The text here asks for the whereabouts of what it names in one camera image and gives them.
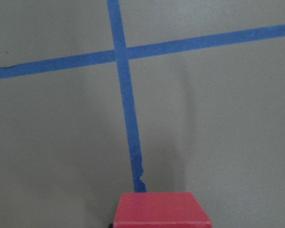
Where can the blue tape grid lines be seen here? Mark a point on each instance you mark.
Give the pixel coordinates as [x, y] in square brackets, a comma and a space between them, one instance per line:
[121, 54]

